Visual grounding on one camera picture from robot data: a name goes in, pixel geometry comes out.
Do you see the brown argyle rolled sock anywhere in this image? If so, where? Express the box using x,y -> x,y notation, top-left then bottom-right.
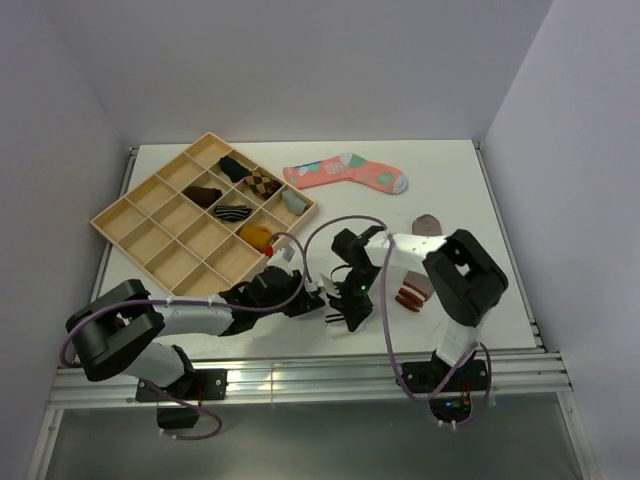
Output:
243,171 -> 282,200

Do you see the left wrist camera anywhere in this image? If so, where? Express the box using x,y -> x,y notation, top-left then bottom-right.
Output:
267,245 -> 295,275

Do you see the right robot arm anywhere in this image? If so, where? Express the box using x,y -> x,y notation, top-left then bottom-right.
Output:
321,226 -> 509,390

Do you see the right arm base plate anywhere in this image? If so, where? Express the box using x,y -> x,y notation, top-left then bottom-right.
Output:
400,359 -> 489,394

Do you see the dark teal rolled sock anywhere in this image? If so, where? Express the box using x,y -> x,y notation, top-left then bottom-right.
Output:
219,155 -> 251,183

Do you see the dark brown rolled sock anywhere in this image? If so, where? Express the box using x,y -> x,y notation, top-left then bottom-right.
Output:
183,185 -> 223,210

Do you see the wooden divided tray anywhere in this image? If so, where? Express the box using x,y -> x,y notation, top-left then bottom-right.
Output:
91,133 -> 318,296

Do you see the grey rolled sock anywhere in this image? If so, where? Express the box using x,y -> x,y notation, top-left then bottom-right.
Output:
281,189 -> 308,216

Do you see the aluminium frame rail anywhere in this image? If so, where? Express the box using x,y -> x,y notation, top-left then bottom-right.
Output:
46,352 -> 572,410

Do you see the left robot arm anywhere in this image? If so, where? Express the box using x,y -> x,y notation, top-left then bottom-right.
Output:
60,266 -> 325,399

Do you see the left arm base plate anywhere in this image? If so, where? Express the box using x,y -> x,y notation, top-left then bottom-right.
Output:
135,368 -> 228,403

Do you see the mustard yellow rolled sock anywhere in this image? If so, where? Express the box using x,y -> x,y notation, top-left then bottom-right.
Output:
238,225 -> 273,253

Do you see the black white striped rolled sock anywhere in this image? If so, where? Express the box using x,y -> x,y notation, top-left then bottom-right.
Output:
213,205 -> 253,223

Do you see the taupe sock with red stripes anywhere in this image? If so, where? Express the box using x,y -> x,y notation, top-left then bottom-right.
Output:
395,214 -> 442,313

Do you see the pink patterned sock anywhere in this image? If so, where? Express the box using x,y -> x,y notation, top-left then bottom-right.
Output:
283,153 -> 409,195

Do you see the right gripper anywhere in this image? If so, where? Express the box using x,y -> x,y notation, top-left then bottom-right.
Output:
327,265 -> 382,330

